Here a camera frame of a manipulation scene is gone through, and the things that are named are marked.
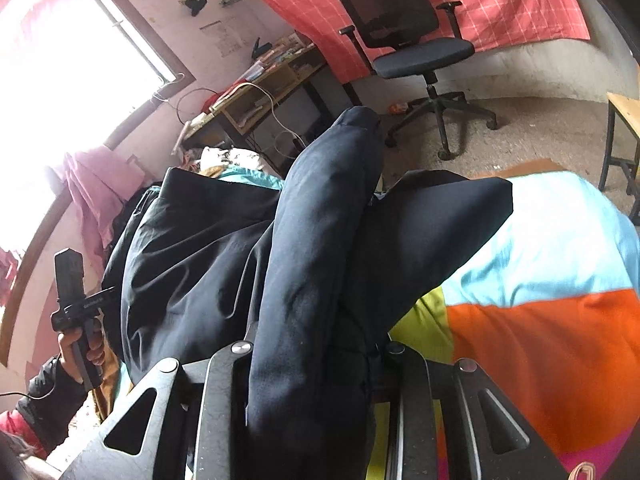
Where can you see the dark navy puffer jacket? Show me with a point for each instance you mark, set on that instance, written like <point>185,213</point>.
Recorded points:
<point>322,269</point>

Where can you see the wooden desk with shelf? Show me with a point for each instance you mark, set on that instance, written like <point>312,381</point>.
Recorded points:
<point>277,107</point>

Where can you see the black office swivel chair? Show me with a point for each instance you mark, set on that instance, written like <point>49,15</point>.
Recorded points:
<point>402,38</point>

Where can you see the small wooden chair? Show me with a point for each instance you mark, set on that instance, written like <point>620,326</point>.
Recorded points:
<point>621,148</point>

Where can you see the left forearm dark sleeve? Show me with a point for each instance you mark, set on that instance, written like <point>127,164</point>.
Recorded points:
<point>41,419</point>

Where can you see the colourful patchwork bed quilt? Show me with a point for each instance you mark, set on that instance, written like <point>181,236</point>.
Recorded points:
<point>549,308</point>

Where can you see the pink hanging cloth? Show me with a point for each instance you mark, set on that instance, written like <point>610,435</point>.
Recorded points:
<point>99,183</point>

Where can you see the window with wooden frame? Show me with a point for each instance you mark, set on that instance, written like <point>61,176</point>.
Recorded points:
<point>75,74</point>

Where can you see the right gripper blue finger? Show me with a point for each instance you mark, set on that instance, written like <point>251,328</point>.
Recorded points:
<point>251,332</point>

